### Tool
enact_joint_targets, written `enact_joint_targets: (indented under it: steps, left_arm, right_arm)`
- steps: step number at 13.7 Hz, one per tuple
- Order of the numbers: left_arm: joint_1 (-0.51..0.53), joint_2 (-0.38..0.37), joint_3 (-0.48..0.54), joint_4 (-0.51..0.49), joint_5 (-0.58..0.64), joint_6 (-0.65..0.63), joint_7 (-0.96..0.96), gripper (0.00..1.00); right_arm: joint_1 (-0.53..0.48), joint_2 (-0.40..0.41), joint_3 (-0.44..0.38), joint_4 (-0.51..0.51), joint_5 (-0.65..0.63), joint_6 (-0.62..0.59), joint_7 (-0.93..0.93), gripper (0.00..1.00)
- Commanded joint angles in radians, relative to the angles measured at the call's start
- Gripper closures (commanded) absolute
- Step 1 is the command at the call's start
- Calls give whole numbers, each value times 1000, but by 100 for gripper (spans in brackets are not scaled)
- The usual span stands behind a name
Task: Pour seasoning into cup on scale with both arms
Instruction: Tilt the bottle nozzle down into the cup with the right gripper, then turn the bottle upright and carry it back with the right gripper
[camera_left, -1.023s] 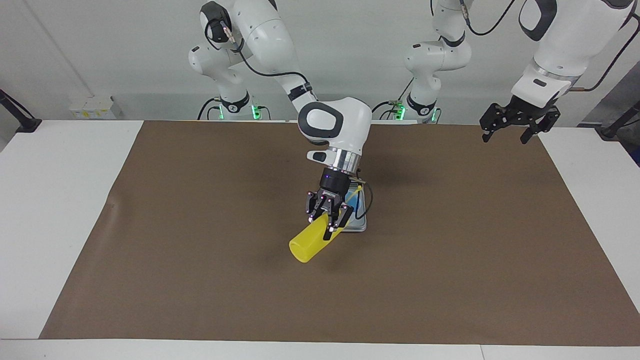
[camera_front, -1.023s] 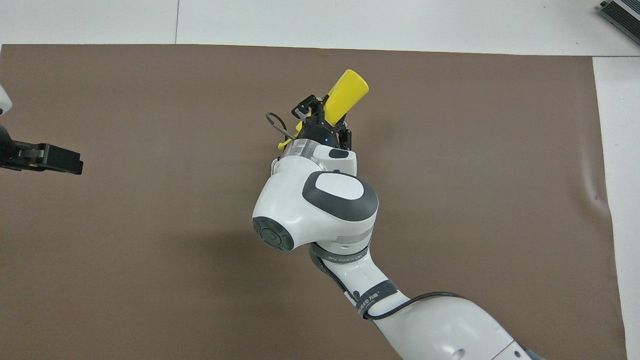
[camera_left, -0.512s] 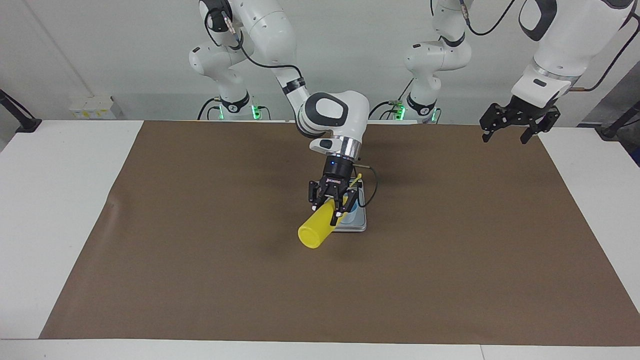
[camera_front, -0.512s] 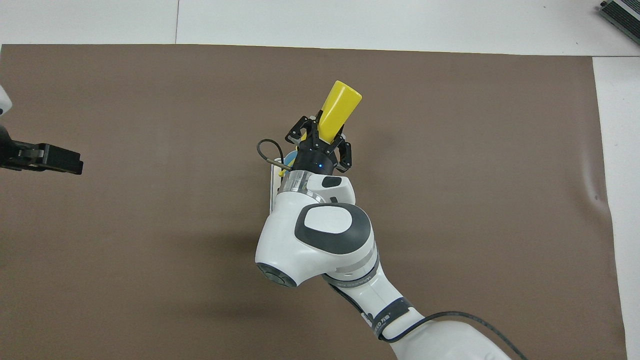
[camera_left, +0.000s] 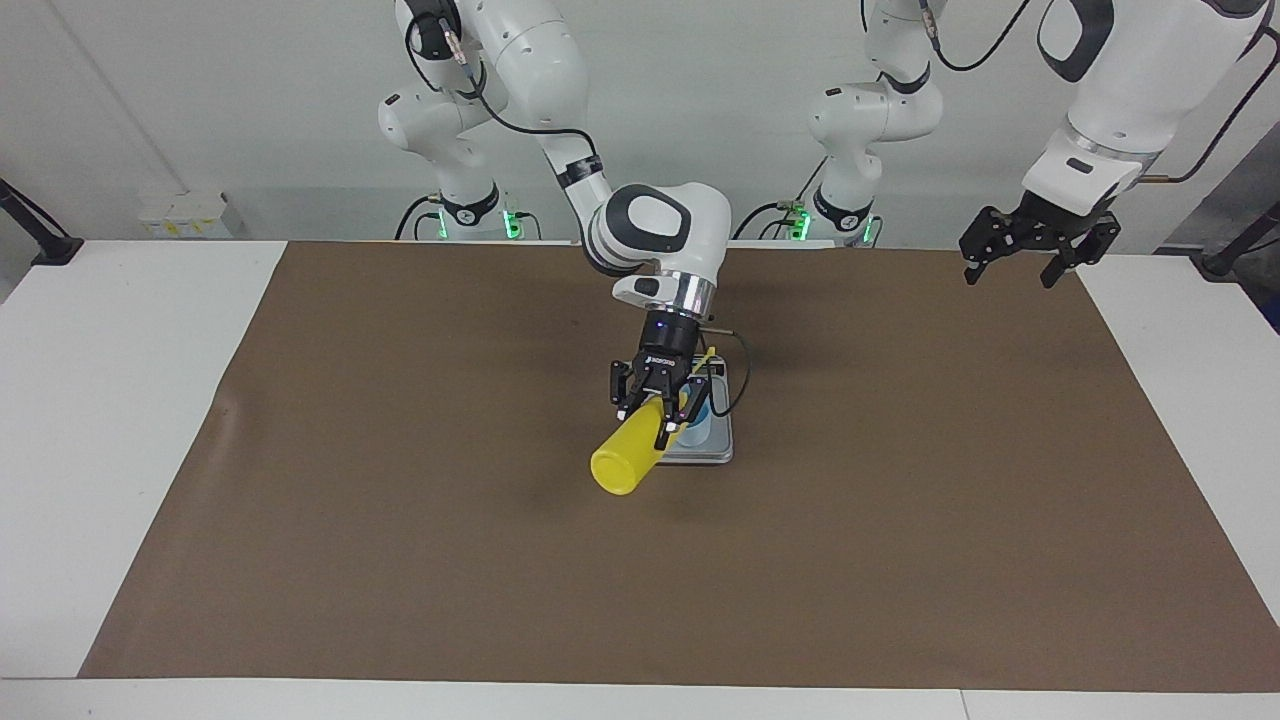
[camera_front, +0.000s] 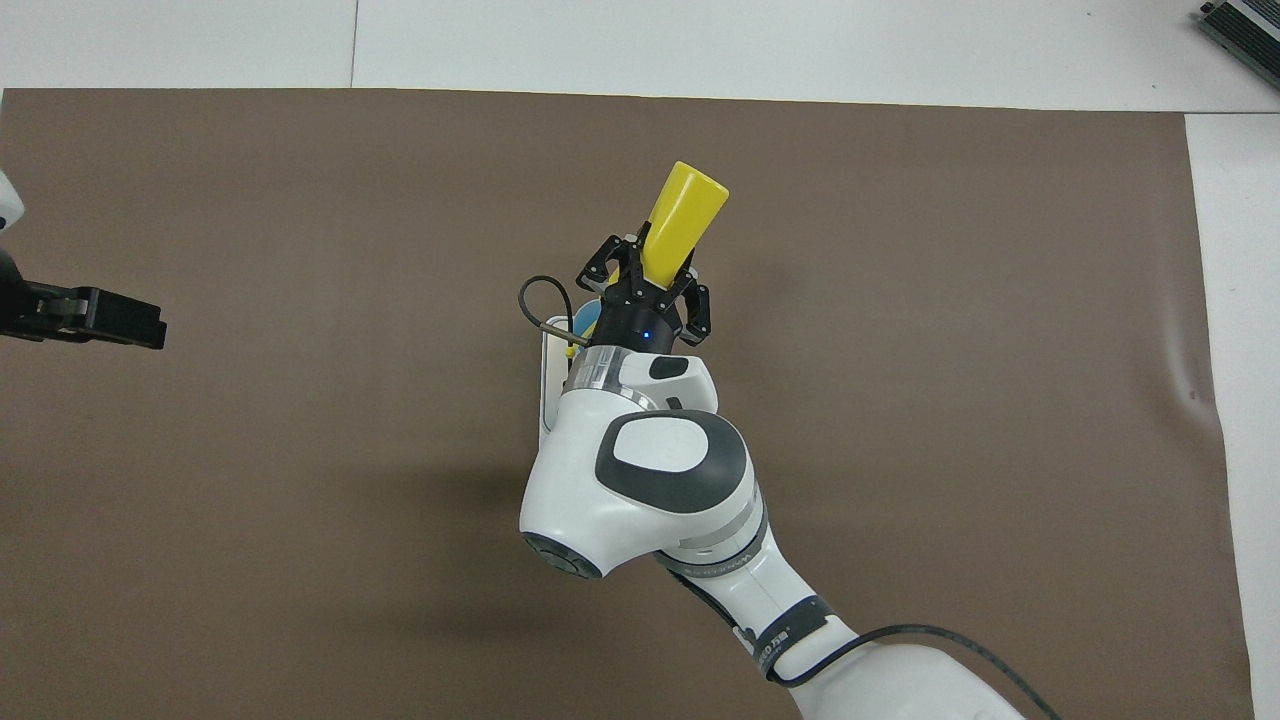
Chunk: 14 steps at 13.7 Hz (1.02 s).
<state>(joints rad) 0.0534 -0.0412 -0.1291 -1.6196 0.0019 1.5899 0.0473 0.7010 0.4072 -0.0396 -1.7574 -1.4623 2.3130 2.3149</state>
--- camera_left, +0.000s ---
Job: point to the silver digital kitchen scale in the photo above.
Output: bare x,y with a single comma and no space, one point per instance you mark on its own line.
720,450

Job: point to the brown table mat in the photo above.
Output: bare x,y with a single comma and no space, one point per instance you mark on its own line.
400,550

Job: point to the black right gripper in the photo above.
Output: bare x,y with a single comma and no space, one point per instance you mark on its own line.
668,345

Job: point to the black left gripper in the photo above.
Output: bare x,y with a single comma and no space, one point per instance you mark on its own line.
1045,225

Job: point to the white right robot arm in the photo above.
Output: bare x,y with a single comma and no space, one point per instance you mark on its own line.
700,220

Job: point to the black clamp stand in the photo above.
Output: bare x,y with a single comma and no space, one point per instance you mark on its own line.
1225,262
55,248

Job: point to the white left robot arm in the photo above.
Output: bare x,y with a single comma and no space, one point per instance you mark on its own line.
1130,90

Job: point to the yellow squeeze bottle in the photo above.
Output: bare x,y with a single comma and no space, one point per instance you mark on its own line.
625,465

